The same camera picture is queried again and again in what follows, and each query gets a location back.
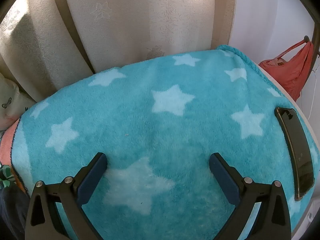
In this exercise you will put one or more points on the green printed garment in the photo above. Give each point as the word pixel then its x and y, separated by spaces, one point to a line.
pixel 5 176

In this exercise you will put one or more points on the dark pants with striped lining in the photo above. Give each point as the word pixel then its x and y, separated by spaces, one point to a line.
pixel 12 210

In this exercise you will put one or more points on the dark wooden pole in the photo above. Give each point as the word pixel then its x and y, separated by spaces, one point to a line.
pixel 306 39

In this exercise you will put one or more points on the red fabric pennant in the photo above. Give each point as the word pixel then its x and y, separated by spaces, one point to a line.
pixel 296 70

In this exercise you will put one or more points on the teal cartoon star blanket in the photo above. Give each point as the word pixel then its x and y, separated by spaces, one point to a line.
pixel 160 135

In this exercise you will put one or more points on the white floral print pillow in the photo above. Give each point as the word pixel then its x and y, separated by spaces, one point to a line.
pixel 12 102

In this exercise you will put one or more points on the cream patterned curtain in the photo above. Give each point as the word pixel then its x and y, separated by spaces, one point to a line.
pixel 120 25

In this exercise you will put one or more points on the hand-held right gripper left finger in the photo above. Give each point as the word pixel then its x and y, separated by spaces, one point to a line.
pixel 92 178

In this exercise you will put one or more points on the black smartphone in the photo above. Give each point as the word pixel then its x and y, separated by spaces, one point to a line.
pixel 297 150

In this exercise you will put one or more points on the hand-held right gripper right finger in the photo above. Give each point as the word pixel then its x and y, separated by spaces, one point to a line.
pixel 224 178

